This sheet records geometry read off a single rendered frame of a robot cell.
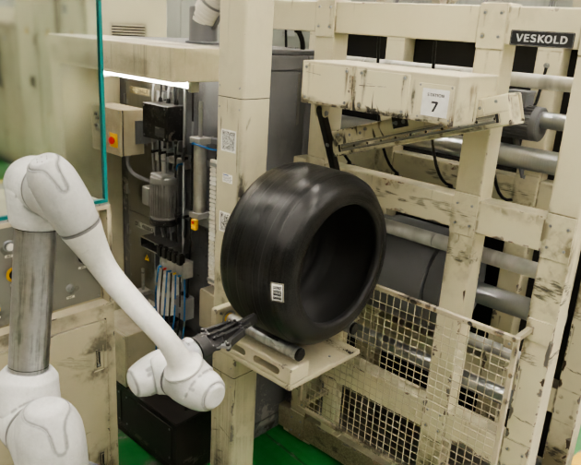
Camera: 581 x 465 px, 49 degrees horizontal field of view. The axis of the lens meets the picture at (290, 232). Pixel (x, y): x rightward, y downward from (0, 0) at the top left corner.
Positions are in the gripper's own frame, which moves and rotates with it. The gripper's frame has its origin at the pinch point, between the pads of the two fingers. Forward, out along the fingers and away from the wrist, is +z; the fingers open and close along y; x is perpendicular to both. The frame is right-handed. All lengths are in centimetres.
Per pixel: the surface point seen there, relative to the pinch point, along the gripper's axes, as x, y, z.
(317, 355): 26.2, -2.6, 29.2
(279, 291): -13.2, -11.1, 3.6
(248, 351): 19.3, 9.6, 8.0
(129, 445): 104, 91, 2
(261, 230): -28.4, -0.9, 7.0
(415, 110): -58, -21, 54
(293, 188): -38.2, -2.5, 19.4
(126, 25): -55, 336, 185
